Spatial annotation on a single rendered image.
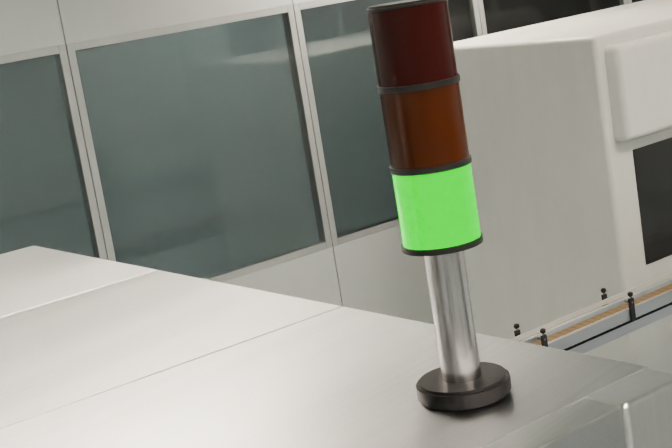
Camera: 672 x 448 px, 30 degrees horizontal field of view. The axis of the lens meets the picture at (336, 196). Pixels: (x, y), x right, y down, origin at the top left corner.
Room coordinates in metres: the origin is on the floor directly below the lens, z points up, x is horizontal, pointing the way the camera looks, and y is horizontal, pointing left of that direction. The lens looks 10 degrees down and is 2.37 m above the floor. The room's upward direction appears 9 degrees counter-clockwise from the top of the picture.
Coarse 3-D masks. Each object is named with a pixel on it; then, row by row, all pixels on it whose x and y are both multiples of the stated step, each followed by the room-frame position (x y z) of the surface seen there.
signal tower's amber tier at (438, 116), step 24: (384, 96) 0.75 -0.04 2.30; (408, 96) 0.74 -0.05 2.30; (432, 96) 0.74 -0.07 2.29; (456, 96) 0.75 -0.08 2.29; (384, 120) 0.76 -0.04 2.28; (408, 120) 0.74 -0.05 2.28; (432, 120) 0.74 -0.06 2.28; (456, 120) 0.74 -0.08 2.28; (408, 144) 0.74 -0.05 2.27; (432, 144) 0.74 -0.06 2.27; (456, 144) 0.74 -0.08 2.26; (408, 168) 0.74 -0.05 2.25
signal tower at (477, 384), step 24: (408, 0) 0.76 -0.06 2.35; (432, 0) 0.74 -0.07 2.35; (432, 168) 0.73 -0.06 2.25; (480, 240) 0.75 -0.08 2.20; (432, 264) 0.75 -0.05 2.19; (456, 264) 0.75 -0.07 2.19; (432, 288) 0.75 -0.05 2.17; (456, 288) 0.75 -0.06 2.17; (432, 312) 0.76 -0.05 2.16; (456, 312) 0.75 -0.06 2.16; (456, 336) 0.75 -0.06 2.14; (456, 360) 0.75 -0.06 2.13; (432, 384) 0.75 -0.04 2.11; (456, 384) 0.75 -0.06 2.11; (480, 384) 0.74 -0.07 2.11; (504, 384) 0.74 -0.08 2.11; (432, 408) 0.74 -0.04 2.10; (456, 408) 0.73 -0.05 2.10
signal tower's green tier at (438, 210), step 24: (456, 168) 0.74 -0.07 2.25; (408, 192) 0.74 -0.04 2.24; (432, 192) 0.74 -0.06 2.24; (456, 192) 0.74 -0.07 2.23; (408, 216) 0.74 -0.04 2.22; (432, 216) 0.74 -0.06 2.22; (456, 216) 0.74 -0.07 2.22; (408, 240) 0.75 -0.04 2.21; (432, 240) 0.74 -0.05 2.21; (456, 240) 0.74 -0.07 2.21
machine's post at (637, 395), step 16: (624, 384) 0.73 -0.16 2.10; (640, 384) 0.73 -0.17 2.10; (656, 384) 0.72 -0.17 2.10; (608, 400) 0.71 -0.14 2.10; (624, 400) 0.71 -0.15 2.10; (640, 400) 0.71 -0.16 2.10; (656, 400) 0.72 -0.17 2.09; (624, 416) 0.70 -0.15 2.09; (640, 416) 0.71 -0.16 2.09; (656, 416) 0.71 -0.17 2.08; (624, 432) 0.70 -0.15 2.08; (640, 432) 0.71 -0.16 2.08; (656, 432) 0.71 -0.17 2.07
